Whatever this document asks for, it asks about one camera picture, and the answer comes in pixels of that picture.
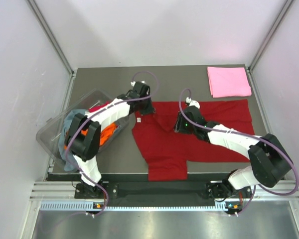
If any grey blue t shirt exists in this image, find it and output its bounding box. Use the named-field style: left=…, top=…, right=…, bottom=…
left=57, top=108, right=90, bottom=172

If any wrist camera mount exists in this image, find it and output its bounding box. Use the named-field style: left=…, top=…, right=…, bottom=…
left=130, top=81, right=146, bottom=87
left=185, top=97, right=200, bottom=109

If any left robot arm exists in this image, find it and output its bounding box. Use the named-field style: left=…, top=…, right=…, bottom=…
left=64, top=81, right=155, bottom=198

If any right aluminium frame post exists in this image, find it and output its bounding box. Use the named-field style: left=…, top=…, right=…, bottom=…
left=248, top=0, right=296, bottom=72

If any orange t shirt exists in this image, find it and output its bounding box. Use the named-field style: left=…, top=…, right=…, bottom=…
left=64, top=123, right=117, bottom=150

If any folded pink t shirt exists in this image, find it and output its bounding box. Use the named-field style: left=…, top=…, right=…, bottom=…
left=207, top=66, right=252, bottom=98

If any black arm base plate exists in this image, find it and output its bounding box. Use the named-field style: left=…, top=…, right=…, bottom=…
left=74, top=181, right=254, bottom=200

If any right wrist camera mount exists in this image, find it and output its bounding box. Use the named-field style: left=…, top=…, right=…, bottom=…
left=185, top=97, right=200, bottom=109

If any magenta t shirt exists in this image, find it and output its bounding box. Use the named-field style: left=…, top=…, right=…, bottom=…
left=88, top=101, right=110, bottom=113

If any purple cable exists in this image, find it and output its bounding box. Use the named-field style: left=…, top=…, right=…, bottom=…
left=178, top=88, right=299, bottom=216
left=64, top=71, right=160, bottom=217

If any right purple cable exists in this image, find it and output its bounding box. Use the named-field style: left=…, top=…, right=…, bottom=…
left=178, top=88, right=299, bottom=216

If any clear plastic bin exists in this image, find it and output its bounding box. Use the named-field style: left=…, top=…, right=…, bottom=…
left=36, top=89, right=130, bottom=171

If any aluminium frame post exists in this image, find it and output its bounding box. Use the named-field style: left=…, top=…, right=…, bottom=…
left=24, top=0, right=77, bottom=75
left=248, top=0, right=296, bottom=72

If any left aluminium frame post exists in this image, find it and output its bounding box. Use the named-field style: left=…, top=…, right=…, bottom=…
left=24, top=0, right=77, bottom=75

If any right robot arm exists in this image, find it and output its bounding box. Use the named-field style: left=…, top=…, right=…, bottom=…
left=174, top=105, right=296, bottom=197

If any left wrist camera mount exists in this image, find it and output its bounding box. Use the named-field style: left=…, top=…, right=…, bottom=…
left=130, top=81, right=146, bottom=87

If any red t shirt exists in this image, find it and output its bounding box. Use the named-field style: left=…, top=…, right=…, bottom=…
left=132, top=100, right=254, bottom=181

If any slotted cable duct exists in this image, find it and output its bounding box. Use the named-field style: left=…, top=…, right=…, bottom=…
left=40, top=201, right=239, bottom=212

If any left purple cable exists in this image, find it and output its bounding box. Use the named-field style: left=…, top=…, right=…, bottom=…
left=64, top=71, right=160, bottom=217

